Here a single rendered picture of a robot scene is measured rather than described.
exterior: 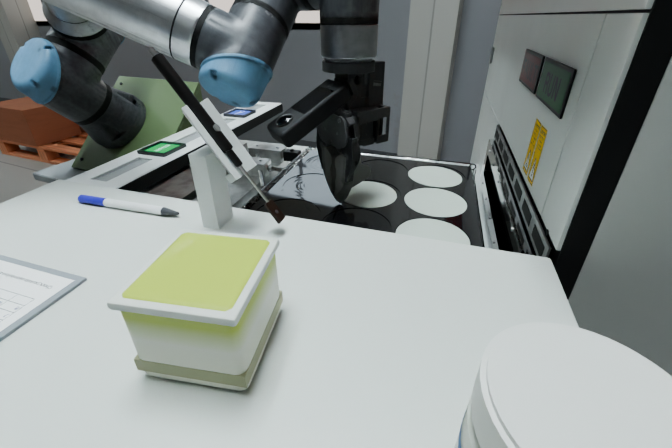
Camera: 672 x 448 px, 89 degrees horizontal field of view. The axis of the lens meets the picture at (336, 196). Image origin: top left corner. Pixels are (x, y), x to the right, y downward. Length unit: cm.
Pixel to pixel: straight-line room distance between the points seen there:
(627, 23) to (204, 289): 34
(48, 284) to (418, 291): 31
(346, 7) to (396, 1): 241
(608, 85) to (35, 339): 46
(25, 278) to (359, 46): 41
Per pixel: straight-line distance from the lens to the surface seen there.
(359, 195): 58
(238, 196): 64
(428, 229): 51
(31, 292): 38
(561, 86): 44
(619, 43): 35
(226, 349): 22
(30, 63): 95
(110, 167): 64
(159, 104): 101
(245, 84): 42
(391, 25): 287
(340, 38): 46
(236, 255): 23
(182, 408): 25
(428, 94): 257
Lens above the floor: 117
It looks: 28 degrees down
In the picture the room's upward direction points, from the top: straight up
